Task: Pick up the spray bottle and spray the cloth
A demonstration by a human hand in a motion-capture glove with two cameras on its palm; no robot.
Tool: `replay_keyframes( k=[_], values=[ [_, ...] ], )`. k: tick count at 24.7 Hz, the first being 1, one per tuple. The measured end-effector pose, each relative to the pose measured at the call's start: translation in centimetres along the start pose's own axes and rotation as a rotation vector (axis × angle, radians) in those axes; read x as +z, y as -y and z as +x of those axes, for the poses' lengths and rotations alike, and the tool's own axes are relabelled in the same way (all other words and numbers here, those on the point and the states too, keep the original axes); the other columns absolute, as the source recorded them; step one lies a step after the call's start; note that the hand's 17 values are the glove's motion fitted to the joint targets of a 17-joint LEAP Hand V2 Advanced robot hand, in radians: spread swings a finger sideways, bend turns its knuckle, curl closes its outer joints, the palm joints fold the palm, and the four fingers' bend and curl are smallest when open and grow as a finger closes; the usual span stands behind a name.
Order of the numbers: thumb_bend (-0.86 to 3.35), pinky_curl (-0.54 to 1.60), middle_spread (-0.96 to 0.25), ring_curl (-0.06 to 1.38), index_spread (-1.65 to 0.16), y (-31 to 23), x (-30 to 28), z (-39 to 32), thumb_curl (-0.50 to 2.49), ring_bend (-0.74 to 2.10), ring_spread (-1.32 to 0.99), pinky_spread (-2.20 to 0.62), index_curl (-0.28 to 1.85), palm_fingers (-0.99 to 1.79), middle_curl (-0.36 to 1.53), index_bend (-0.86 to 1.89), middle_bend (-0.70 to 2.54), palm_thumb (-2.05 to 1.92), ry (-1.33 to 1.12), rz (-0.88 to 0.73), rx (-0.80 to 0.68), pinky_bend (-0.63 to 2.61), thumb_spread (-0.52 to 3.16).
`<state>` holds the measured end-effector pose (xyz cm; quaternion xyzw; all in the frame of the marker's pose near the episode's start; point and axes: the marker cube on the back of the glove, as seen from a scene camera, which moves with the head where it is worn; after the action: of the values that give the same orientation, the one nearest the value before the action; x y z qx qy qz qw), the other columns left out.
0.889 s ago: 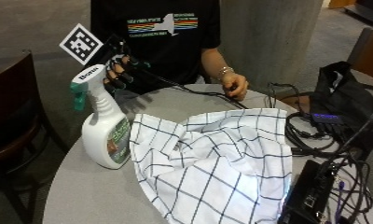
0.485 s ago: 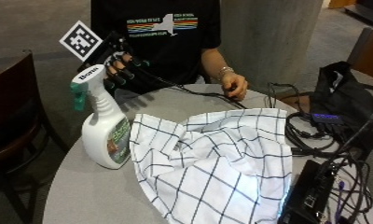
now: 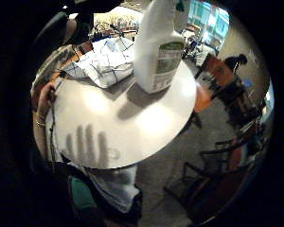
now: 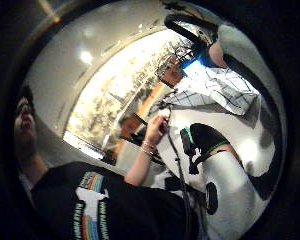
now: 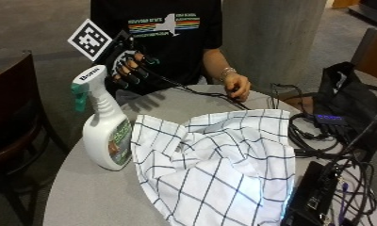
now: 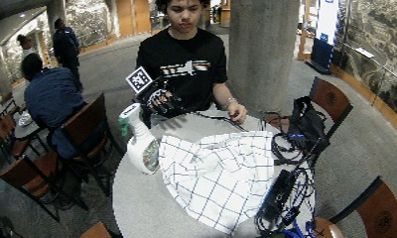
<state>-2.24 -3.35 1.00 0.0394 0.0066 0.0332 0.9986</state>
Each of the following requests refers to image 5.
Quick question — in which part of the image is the the person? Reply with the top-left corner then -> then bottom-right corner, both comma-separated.
89,0 -> 224,96

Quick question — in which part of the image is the white marker cube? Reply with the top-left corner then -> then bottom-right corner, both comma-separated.
67,18 -> 115,62

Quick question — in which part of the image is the white spray bottle green trigger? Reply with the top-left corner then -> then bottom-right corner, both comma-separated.
69,64 -> 133,171

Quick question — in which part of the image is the grey concrete column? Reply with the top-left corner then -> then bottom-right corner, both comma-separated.
220,0 -> 327,94

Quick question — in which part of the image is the black hub with blue lights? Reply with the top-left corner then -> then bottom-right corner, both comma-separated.
313,113 -> 349,127

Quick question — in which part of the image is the white checked cloth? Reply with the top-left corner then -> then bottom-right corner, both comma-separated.
129,108 -> 297,226

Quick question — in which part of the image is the black bag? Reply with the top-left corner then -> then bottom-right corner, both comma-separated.
311,61 -> 377,159

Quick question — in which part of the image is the dark wooden chair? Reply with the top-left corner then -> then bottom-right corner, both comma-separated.
0,49 -> 71,226

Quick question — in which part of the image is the brown wooden chair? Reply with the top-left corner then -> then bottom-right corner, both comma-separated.
350,27 -> 377,87

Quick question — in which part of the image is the black electronics box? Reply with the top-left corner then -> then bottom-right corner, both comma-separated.
278,161 -> 342,226

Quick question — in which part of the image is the silver bracelet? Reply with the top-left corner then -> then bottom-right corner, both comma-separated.
218,66 -> 238,82

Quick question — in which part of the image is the black glove cable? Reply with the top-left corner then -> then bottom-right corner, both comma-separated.
144,66 -> 252,111

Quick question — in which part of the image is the bundle of black cables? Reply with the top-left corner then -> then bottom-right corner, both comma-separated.
268,82 -> 377,226

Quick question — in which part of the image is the purple cable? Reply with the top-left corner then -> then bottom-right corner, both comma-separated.
335,182 -> 351,226

